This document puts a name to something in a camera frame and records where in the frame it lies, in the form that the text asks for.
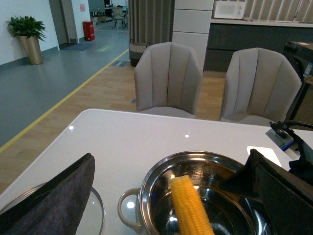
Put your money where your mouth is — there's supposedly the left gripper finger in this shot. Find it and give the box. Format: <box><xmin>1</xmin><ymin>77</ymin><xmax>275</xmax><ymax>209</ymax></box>
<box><xmin>0</xmin><ymin>153</ymin><xmax>95</xmax><ymax>235</ymax></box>

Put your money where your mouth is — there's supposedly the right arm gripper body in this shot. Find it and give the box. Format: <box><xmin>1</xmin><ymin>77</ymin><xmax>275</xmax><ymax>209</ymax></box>
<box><xmin>269</xmin><ymin>120</ymin><xmax>313</xmax><ymax>185</ymax></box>

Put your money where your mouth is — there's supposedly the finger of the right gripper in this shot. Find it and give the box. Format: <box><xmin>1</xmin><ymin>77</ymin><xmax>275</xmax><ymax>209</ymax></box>
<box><xmin>220</xmin><ymin>149</ymin><xmax>313</xmax><ymax>235</ymax></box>

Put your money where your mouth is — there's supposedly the glass pot lid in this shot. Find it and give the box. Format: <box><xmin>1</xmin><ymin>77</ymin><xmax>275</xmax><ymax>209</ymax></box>
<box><xmin>0</xmin><ymin>183</ymin><xmax>105</xmax><ymax>235</ymax></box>

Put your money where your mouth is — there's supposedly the steel pot with cream handles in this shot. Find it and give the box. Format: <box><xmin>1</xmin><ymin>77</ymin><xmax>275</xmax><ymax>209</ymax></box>
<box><xmin>117</xmin><ymin>151</ymin><xmax>276</xmax><ymax>235</ymax></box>

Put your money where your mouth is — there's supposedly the yellow corn cob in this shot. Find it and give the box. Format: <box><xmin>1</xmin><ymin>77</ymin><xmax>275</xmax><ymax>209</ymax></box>
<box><xmin>170</xmin><ymin>175</ymin><xmax>214</xmax><ymax>235</ymax></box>

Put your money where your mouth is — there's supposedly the gold plant pot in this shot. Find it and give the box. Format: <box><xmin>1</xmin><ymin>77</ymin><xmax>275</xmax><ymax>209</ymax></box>
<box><xmin>19</xmin><ymin>36</ymin><xmax>43</xmax><ymax>65</ymax></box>

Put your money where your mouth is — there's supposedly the right grey upholstered chair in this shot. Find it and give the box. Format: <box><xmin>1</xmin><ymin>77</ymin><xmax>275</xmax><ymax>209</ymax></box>
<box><xmin>220</xmin><ymin>47</ymin><xmax>302</xmax><ymax>126</ymax></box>

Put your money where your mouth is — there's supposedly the grey upholstered chair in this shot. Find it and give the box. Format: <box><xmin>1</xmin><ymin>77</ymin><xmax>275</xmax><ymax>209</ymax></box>
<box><xmin>220</xmin><ymin>47</ymin><xmax>302</xmax><ymax>126</ymax></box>
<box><xmin>134</xmin><ymin>42</ymin><xmax>203</xmax><ymax>118</ymax></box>

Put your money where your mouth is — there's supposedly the dark kitchen counter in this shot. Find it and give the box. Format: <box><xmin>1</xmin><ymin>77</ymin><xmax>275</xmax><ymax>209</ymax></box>
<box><xmin>204</xmin><ymin>20</ymin><xmax>313</xmax><ymax>72</ymax></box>

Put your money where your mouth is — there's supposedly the left grey upholstered chair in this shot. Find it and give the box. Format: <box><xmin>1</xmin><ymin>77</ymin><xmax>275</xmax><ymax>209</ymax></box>
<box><xmin>134</xmin><ymin>42</ymin><xmax>203</xmax><ymax>118</ymax></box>

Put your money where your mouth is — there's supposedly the white microwave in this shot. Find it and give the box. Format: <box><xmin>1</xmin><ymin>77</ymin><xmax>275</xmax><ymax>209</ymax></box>
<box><xmin>213</xmin><ymin>0</ymin><xmax>246</xmax><ymax>20</ymax></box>

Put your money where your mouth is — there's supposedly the woven basket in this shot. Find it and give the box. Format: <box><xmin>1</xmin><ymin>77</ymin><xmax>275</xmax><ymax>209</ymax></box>
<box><xmin>129</xmin><ymin>39</ymin><xmax>151</xmax><ymax>67</ymax></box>

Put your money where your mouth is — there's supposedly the red bin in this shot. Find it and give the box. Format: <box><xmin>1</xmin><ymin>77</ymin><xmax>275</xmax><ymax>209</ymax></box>
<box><xmin>83</xmin><ymin>21</ymin><xmax>95</xmax><ymax>41</ymax></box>

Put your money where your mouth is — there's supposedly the green potted plant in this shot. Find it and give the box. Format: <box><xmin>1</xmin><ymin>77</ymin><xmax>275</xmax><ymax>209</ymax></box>
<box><xmin>7</xmin><ymin>16</ymin><xmax>46</xmax><ymax>41</ymax></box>

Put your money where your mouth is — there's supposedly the white tall cabinet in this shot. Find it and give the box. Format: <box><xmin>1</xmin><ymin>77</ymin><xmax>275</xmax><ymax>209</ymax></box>
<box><xmin>172</xmin><ymin>0</ymin><xmax>214</xmax><ymax>68</ymax></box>

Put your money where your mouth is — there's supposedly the office chair far away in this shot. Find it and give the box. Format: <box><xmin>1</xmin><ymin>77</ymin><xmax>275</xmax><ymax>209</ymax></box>
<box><xmin>112</xmin><ymin>7</ymin><xmax>126</xmax><ymax>29</ymax></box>

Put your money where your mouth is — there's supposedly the grey curtain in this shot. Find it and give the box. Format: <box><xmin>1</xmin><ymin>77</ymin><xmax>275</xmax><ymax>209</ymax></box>
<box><xmin>128</xmin><ymin>0</ymin><xmax>175</xmax><ymax>45</ymax></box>

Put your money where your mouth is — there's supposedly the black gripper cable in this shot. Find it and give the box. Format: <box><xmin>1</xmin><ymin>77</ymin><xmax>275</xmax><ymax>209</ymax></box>
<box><xmin>283</xmin><ymin>120</ymin><xmax>313</xmax><ymax>130</ymax></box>

